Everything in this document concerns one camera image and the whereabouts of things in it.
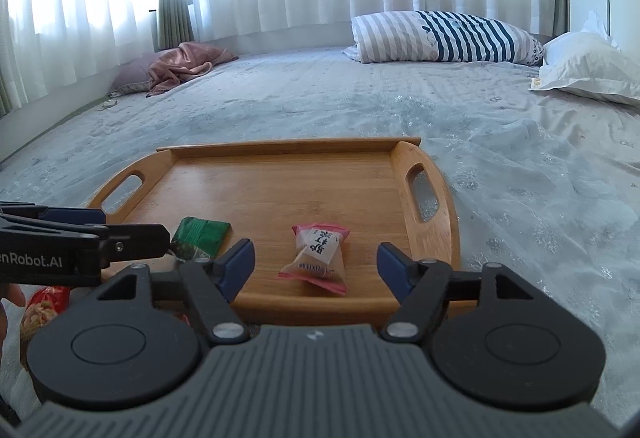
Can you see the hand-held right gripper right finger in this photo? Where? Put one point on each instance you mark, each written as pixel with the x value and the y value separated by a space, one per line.
pixel 394 268

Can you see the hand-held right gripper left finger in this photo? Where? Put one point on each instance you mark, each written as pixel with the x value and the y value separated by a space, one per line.
pixel 239 265

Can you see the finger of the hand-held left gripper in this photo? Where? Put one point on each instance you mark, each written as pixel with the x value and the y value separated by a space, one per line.
pixel 140 240
pixel 75 216

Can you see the pink crumpled cloth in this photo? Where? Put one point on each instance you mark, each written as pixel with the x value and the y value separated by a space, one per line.
pixel 185 61

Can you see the red and gold snack packet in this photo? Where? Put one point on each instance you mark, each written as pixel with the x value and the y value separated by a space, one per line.
pixel 42 313

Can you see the blue striped pillow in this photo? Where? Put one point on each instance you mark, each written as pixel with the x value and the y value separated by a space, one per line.
pixel 450 36

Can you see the green snack packet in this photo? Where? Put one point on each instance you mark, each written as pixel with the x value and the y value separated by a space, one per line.
pixel 200 235

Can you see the purple pillow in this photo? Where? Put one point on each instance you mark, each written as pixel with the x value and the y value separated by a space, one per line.
pixel 130 78

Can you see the pink cake packet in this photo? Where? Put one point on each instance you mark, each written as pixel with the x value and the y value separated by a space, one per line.
pixel 315 258

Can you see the wooden serving tray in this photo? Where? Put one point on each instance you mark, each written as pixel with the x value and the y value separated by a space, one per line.
pixel 280 188

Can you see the person's left hand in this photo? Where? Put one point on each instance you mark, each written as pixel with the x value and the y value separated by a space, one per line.
pixel 11 295

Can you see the white pillow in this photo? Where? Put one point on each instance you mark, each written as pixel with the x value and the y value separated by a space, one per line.
pixel 585 63

